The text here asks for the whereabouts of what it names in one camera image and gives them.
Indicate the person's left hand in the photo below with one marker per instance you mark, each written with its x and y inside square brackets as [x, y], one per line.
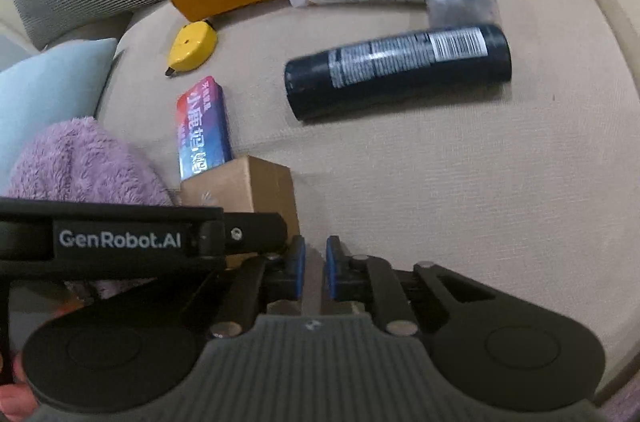
[18, 402]

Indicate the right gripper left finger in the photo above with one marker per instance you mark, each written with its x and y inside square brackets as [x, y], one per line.
[296, 269]

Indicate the light blue cushion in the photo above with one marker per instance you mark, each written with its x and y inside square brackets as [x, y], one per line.
[63, 83]

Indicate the brown jewelry box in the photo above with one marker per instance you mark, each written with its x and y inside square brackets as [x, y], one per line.
[246, 185]

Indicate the purple fluffy blanket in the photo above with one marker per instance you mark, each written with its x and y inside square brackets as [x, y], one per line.
[78, 161]

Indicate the black spray can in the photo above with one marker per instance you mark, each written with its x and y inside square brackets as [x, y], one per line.
[383, 70]

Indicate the beige sofa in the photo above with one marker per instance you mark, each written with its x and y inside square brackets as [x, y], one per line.
[532, 188]

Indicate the yellow tape measure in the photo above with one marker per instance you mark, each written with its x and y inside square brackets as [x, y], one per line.
[193, 45]

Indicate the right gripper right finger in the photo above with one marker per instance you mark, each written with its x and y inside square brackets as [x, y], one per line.
[346, 274]

